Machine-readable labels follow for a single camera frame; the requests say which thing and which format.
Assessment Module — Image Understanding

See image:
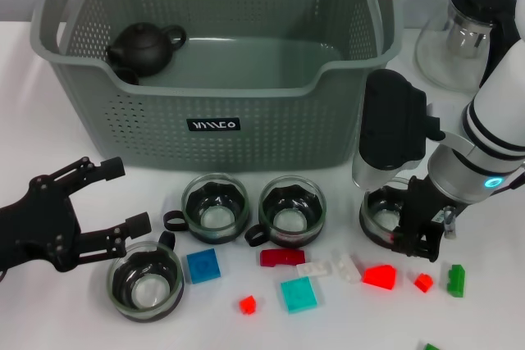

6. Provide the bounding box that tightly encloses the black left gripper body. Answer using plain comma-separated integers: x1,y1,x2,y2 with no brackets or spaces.
0,175,87,281

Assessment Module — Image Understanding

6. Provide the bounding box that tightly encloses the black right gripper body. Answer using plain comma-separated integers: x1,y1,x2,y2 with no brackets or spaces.
399,175,454,244

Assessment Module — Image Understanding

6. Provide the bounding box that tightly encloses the glass teacup black holder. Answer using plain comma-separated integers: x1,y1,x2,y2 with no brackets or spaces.
358,185,411,251
162,172,250,247
107,230,185,323
244,175,328,249

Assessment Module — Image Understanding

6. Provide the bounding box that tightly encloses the grey perforated storage basket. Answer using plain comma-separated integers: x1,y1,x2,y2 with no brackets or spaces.
30,0,405,173

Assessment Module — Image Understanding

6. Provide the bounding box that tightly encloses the silver right connector plug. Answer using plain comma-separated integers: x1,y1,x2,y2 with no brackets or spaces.
444,206,459,239

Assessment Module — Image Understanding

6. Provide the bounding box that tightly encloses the small red brick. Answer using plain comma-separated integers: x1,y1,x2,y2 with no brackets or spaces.
240,294,258,315
413,272,435,293

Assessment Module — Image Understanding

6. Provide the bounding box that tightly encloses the large red sloped brick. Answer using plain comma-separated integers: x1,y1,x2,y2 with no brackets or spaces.
363,264,398,292

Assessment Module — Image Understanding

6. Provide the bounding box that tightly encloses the translucent white brick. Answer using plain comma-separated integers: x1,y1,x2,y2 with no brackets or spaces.
331,250,364,284

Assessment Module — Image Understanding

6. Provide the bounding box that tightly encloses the blue square brick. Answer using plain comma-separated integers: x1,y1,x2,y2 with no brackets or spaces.
185,249,222,284

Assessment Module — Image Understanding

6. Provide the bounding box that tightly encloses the small black clay cup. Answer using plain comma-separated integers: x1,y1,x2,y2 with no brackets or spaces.
112,66,141,86

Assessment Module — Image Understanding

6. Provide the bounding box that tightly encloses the white flat brick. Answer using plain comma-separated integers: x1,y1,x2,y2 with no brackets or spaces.
295,261,331,278

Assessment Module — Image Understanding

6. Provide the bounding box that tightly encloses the teal square brick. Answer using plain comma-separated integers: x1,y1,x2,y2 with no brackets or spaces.
280,275,319,314

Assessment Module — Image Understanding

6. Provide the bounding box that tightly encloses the black clay teapot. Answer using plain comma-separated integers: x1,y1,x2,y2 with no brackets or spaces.
105,21,189,77

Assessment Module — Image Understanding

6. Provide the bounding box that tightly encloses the dark red brick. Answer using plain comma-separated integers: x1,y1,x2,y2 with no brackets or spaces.
258,248,307,269

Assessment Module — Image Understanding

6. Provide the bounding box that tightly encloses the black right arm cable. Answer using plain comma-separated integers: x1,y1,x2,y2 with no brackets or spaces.
498,159,525,198

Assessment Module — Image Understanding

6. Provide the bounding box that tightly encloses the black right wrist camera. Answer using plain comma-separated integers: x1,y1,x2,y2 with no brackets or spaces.
352,69,446,191

